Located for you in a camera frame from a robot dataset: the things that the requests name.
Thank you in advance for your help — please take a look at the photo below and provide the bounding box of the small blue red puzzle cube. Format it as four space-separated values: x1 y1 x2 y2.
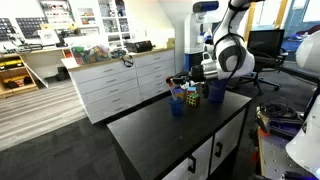
186 85 198 96

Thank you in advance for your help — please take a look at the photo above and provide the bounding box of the black looped cable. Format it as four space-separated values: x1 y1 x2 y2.
120 52 135 69

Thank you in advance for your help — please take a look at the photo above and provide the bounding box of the black cabinet door handle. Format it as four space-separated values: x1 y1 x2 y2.
214 141 224 159
187 154 197 175

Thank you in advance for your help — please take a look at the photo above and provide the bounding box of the blue plastic cup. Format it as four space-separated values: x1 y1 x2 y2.
167 95 185 117

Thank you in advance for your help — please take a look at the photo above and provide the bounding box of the black green Rubik's cube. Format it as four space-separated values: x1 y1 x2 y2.
185 92 202 108

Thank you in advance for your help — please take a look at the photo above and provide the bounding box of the blue bottle with black lid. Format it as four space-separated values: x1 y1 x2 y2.
206 79 229 104

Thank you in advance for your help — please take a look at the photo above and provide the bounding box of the black electronic box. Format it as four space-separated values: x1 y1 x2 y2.
125 39 154 54

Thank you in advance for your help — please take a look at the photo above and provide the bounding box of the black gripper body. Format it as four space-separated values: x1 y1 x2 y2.
187 64 207 83

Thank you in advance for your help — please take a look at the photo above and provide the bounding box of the metal breadboard robot table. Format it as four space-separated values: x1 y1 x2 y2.
255 113 320 180

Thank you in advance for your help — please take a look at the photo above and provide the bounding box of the coil of black cables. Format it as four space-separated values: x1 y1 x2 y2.
258 96 300 121

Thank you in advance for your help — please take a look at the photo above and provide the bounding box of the black cabinet with white doors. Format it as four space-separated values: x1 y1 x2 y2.
106 84 253 180

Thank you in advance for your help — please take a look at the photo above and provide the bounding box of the wooden workbench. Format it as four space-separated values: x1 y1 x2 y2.
0 45 73 100

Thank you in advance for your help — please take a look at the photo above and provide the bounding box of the clear bag of colourful toys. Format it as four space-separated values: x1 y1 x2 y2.
70 43 112 66

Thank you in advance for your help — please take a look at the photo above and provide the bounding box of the white shelf unit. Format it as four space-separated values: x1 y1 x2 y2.
67 0 133 43

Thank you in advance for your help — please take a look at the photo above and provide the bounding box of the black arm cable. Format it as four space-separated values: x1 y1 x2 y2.
213 0 245 85

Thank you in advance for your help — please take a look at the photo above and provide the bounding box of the black blue device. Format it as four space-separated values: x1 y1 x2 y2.
265 117 307 141

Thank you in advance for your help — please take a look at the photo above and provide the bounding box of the black office chair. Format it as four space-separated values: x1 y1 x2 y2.
239 28 290 96

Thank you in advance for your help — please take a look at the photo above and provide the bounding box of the white drawer cabinet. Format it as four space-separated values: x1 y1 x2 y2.
67 47 176 125

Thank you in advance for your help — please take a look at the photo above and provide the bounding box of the white paper sign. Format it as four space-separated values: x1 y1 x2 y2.
36 28 61 46

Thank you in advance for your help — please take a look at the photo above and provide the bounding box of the round grey table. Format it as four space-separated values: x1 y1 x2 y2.
287 31 313 56

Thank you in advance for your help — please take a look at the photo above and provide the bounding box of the dark pegboard with tools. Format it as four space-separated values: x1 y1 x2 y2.
0 16 50 40

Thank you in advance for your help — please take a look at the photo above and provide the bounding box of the orange capped white marker pen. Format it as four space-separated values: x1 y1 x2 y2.
165 76 179 101

